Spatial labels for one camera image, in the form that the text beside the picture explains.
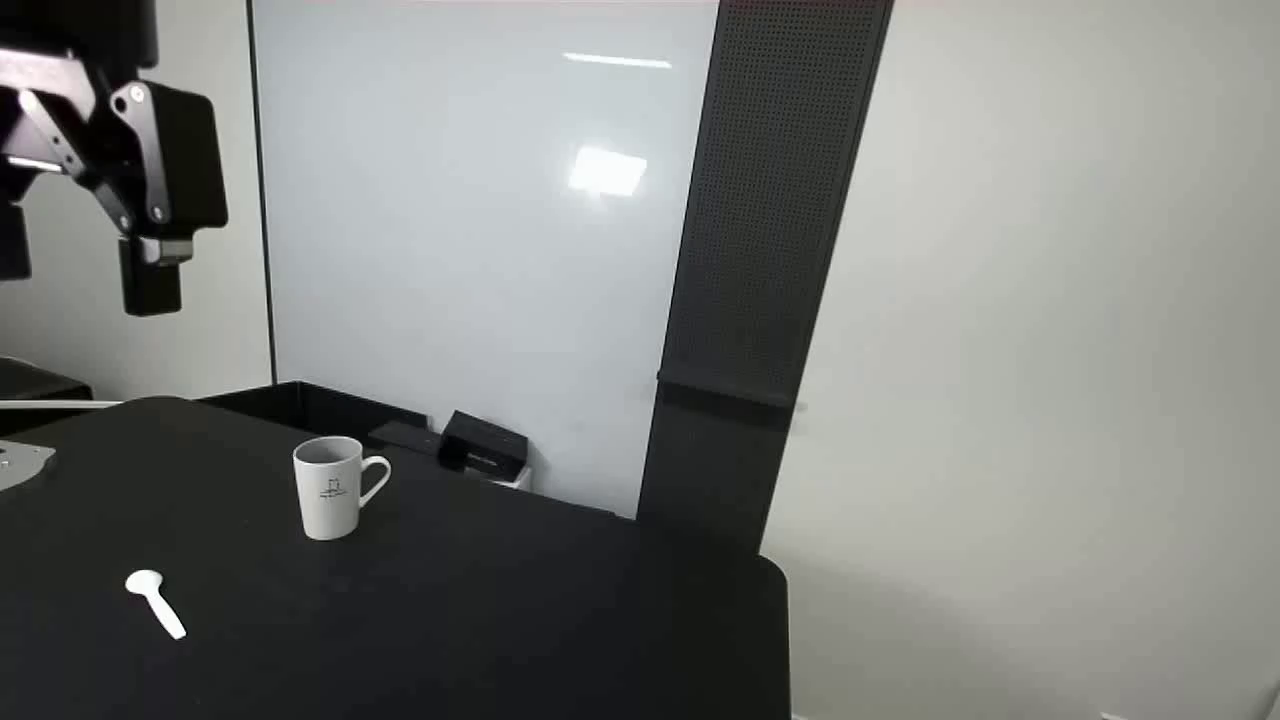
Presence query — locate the small black box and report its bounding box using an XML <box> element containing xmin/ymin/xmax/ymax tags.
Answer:
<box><xmin>438</xmin><ymin>410</ymin><xmax>536</xmax><ymax>490</ymax></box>

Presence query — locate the silver metal mounting plate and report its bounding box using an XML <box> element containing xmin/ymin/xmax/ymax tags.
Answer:
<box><xmin>0</xmin><ymin>438</ymin><xmax>61</xmax><ymax>495</ymax></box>

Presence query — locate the dark vertical pillar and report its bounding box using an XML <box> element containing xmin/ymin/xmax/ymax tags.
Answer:
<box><xmin>631</xmin><ymin>0</ymin><xmax>900</xmax><ymax>560</ymax></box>

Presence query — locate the white ceramic mug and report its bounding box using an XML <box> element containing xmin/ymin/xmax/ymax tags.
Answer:
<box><xmin>288</xmin><ymin>431</ymin><xmax>396</xmax><ymax>543</ymax></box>

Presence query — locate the white plastic spoon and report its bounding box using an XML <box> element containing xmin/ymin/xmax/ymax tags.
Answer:
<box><xmin>122</xmin><ymin>567</ymin><xmax>193</xmax><ymax>646</ymax></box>

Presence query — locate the large whiteboard panel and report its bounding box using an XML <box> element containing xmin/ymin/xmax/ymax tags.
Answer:
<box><xmin>250</xmin><ymin>0</ymin><xmax>724</xmax><ymax>524</ymax></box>

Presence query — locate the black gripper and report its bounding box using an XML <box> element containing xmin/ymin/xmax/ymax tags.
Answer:
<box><xmin>0</xmin><ymin>0</ymin><xmax>232</xmax><ymax>321</ymax></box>

